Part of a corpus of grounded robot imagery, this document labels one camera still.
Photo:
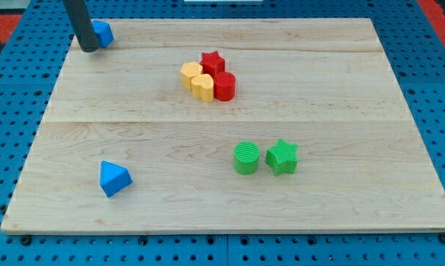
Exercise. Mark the black cylindrical robot arm stick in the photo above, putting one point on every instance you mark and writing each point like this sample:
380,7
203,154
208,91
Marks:
81,24

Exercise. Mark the yellow hexagon block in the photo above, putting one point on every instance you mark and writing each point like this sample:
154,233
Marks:
188,71

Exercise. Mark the green cylinder block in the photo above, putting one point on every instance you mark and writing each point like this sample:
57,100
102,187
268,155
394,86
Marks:
246,157

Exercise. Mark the wooden board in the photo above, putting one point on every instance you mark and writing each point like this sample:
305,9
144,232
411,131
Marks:
324,84

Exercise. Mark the red cylinder block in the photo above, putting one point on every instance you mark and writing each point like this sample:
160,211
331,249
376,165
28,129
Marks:
224,86

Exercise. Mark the yellow heart block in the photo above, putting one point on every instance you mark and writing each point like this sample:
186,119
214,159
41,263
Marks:
202,87

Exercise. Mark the green star block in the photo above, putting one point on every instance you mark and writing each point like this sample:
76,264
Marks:
282,158

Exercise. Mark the red star block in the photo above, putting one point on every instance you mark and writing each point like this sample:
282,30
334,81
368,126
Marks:
212,63

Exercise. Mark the blue triangle block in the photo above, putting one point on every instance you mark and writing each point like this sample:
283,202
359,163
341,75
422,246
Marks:
113,178

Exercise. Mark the blue cube block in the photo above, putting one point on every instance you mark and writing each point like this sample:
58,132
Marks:
103,33

